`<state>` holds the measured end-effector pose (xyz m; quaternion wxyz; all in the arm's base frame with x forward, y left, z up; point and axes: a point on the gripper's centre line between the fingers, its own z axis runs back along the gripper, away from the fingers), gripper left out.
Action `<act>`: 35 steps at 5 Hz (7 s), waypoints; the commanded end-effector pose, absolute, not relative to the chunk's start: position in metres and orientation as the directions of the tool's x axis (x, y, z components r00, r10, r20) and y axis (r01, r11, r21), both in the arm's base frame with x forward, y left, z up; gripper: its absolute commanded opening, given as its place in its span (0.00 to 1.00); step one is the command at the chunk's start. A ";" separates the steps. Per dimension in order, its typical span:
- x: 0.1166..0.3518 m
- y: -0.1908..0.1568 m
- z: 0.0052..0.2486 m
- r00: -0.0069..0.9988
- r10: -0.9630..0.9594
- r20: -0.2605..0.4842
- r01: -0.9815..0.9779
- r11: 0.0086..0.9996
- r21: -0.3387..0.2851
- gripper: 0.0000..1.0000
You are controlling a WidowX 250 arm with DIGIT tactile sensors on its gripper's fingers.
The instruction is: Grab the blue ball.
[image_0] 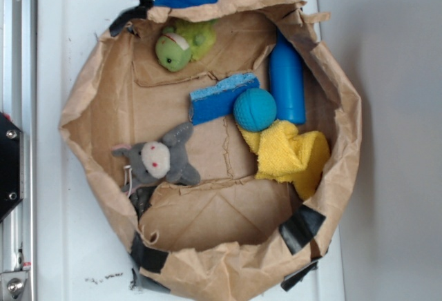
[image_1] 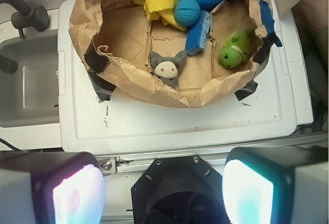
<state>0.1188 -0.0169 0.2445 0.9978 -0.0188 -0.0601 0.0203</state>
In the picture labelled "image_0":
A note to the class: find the blue dimpled ball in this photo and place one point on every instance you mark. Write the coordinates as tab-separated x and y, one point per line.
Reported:
255	110

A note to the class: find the brown paper bag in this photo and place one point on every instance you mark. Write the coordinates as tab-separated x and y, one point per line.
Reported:
221	234

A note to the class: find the blue sponge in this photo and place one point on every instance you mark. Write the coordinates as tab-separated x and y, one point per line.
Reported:
207	104

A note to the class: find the yellow towel cloth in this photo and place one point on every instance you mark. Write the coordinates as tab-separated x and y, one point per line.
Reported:
285	155

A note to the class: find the grey plush donkey toy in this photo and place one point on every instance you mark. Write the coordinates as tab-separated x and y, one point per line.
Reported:
151	162

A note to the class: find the blue plastic bottle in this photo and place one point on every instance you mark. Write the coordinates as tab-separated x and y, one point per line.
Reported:
287	81

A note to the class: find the green plush turtle toy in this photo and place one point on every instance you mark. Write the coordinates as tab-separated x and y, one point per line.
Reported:
183	42

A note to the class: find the black tape strip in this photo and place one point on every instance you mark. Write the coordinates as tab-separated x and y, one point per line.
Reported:
138	12
300	229
152	260
293	279

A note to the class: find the black tape strip bottom left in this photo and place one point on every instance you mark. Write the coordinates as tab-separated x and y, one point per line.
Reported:
152	260

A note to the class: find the black tape strip top left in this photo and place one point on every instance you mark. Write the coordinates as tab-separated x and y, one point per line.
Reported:
138	12

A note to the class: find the black tape strip bottom right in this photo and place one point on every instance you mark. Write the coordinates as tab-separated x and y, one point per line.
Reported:
293	279

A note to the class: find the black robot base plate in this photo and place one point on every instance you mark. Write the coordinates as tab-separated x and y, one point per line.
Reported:
11	165

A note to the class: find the aluminium frame rail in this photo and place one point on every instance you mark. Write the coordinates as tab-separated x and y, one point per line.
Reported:
18	98

